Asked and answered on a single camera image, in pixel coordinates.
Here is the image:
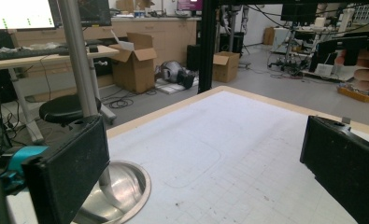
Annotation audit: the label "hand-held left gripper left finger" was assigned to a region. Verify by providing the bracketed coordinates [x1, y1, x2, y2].
[21, 115, 111, 224]

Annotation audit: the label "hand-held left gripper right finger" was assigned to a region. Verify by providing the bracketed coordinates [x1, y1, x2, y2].
[299, 115, 369, 224]

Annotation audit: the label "yellow tray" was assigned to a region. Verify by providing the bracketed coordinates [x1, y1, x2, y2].
[336, 85, 369, 104]

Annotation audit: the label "black round stool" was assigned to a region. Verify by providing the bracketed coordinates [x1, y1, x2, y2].
[38, 93, 102, 127]

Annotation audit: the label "small open cardboard box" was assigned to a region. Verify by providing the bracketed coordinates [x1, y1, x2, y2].
[212, 50, 241, 84]

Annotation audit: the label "metal stand with round base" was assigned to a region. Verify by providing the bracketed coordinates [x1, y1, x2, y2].
[57, 0, 152, 224]

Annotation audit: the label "light wooden desk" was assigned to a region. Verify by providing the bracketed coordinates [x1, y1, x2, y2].
[0, 45, 121, 144]

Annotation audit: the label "large open cardboard box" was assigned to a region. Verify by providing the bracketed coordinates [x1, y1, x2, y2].
[108, 32, 158, 94]

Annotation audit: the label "black keyboard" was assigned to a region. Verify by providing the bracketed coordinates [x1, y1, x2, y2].
[0, 46, 70, 62]

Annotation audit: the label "white gridded mat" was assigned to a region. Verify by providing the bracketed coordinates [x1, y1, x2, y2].
[4, 85, 369, 224]

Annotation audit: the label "black computer tower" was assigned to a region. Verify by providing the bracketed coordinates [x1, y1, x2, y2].
[186, 44, 202, 72]

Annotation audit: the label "wooden counter cabinet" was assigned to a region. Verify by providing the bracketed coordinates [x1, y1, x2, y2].
[12, 17, 203, 90]

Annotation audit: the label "dark monitor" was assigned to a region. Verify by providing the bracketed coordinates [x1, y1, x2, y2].
[78, 0, 112, 28]

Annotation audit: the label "lit white monitor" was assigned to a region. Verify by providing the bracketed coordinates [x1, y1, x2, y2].
[0, 0, 57, 32]

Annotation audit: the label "black floor cables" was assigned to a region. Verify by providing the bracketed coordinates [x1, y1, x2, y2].
[102, 88, 158, 110]

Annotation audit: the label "black metal frame post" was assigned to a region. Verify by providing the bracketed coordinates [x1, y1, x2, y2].
[197, 0, 220, 94]

